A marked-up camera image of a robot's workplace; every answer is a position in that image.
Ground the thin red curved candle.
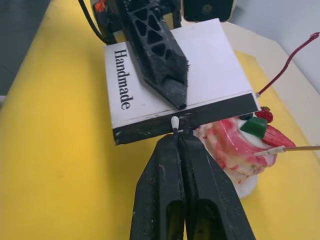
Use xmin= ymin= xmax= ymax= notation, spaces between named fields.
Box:
xmin=255 ymin=31 xmax=320 ymax=99

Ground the white round plate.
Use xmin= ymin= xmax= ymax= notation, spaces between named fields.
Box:
xmin=231 ymin=174 xmax=260 ymax=200

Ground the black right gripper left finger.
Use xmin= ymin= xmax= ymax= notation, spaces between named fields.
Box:
xmin=131 ymin=133 xmax=188 ymax=240

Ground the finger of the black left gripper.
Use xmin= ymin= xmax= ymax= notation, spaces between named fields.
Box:
xmin=126 ymin=9 xmax=191 ymax=110

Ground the pink cream cake with fruit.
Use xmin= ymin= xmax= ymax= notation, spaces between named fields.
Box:
xmin=193 ymin=106 xmax=297 ymax=185

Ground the white Handmade matchbox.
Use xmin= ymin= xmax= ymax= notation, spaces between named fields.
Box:
xmin=102 ymin=17 xmax=261 ymax=147

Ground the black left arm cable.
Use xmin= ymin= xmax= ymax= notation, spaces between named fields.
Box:
xmin=77 ymin=0 xmax=107 ymax=46

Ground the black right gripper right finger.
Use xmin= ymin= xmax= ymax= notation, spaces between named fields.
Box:
xmin=179 ymin=128 xmax=257 ymax=240

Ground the yellow mat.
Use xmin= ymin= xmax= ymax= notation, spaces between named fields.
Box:
xmin=0 ymin=0 xmax=320 ymax=240

